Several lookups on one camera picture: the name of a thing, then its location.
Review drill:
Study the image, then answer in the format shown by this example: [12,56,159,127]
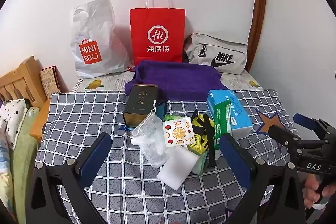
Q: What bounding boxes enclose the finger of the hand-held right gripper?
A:
[293,113,319,131]
[268,126,301,151]

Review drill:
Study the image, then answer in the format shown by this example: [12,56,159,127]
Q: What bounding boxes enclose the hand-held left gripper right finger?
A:
[219,133,306,224]

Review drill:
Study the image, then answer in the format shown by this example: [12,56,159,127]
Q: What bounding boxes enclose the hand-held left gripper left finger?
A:
[25,132,113,224]

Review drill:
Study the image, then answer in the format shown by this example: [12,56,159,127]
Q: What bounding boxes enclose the green packet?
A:
[213,106,234,151]

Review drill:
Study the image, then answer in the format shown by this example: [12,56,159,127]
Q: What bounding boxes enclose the yellow mesh pouch black straps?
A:
[189,109,218,168]

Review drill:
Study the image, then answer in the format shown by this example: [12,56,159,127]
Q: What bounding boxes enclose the white mesh drawstring pouch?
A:
[131,100,165,146]

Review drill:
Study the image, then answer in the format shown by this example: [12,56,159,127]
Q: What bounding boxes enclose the dark tea tin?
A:
[123,84,159,128]

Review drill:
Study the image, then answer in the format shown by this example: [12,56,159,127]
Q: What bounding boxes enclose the white foam sponge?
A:
[157,147,200,191]

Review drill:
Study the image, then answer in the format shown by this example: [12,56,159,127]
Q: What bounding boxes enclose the fruit print wipe packet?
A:
[162,117,195,147]

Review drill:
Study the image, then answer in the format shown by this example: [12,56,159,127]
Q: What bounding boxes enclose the green patterned tissue pack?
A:
[164,114,182,123]

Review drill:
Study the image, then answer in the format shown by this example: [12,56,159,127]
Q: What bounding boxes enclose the person's right hand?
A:
[305,174,333,205]

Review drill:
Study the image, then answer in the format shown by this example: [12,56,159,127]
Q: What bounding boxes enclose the orange star patch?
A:
[255,111,285,136]

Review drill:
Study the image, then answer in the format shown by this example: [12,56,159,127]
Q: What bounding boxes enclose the blue tissue box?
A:
[206,90,253,152]

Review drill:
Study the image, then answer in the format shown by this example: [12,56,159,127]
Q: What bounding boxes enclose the newsprint pattern bed sheet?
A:
[70,69,263,95]

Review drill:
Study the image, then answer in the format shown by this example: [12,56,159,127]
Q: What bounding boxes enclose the blue star sticker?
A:
[118,100,166,133]

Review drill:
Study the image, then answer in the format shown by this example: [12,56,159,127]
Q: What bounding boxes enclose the light green cloth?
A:
[10,106,40,224]

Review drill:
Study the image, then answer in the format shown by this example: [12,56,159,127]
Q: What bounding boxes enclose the purple towel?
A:
[124,61,229,102]

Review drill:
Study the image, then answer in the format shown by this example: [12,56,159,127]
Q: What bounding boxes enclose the white dotted pillow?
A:
[0,98,30,151]

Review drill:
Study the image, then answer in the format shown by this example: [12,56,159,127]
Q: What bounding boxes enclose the grey waist bag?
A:
[183,32,248,75]

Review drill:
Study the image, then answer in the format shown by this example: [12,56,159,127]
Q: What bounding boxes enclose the pastel patterned quilt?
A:
[0,130,14,214]

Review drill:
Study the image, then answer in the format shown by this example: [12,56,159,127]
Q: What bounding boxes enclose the wooden headboard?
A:
[0,56,48,109]

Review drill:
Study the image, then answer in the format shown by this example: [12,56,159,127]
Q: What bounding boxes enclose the white plastic shopping bag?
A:
[70,0,130,79]

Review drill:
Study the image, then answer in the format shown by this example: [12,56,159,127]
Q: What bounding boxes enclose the red paper bag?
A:
[129,0,186,65]

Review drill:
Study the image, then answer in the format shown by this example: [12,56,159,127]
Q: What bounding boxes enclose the brown wooden door frame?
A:
[247,0,268,72]

